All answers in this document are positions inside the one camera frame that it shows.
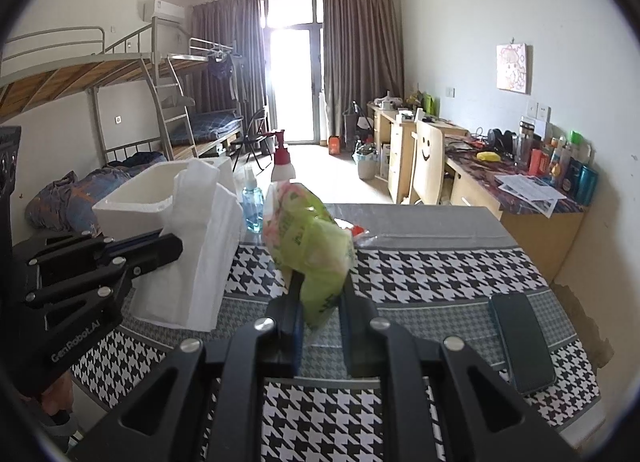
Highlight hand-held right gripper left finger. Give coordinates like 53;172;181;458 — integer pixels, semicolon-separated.
67;269;306;462

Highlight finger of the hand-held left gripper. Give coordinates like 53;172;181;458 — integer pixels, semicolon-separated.
25;252;183;307
12;233;183;267

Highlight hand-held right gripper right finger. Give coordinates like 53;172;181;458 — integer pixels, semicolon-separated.
340;282;583;462

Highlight white plastic bag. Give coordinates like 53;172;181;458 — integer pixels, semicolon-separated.
132;159;245;331

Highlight white foam box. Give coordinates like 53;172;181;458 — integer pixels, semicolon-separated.
92;157;236;243

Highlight green plastic bag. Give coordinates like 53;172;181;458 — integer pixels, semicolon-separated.
263;182;357;330

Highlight person's left hand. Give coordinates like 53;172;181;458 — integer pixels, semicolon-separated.
40;374;76;418

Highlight blue patterned quilt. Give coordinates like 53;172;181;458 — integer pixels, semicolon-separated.
25;152;168;233

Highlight houndstooth tablecloth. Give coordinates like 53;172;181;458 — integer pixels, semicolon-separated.
70;202;601;462

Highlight blue spray bottle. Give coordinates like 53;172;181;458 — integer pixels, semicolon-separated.
242;165;265;234

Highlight red snack packet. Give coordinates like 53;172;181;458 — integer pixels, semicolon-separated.
335;219;373;243

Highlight white pump bottle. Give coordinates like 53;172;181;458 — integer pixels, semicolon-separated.
265;129;297;193

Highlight black folding chair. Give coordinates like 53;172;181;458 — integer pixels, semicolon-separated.
231;109;273;173

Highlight black smartphone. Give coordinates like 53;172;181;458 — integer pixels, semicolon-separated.
487;292;558;395

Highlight waste bin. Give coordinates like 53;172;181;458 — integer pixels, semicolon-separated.
352;149;377;180

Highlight plain wooden desk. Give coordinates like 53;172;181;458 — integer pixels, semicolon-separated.
367;102;471;205

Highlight dark hanging clothes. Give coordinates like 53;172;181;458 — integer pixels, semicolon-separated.
207;56;236;80

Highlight metal bunk bed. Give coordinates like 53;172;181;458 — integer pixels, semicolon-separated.
0;26;196;183
150;16;246;157

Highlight wooden chair with smiley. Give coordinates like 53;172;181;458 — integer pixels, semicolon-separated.
410;119;445;206

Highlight wooden desk with patterned cover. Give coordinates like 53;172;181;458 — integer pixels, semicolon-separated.
442;139;586;283

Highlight glass balcony door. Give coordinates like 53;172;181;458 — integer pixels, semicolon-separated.
260;0;326;145

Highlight printed papers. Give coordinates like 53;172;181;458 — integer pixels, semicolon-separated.
495;173;567;219

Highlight brown curtain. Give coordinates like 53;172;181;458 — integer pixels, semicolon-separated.
322;0;406;143
190;0;268;127

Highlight white air conditioner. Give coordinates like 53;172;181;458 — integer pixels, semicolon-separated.
144;0;185;23

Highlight black headphones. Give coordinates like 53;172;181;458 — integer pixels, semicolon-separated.
487;128;518;155

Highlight dark drinking tumbler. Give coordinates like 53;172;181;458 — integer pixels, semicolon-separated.
517;119;535;167

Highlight row of toiletry bottles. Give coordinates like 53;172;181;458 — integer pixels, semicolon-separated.
527;131;599;207

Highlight wall picture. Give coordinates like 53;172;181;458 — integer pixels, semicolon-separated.
496;43;531;92

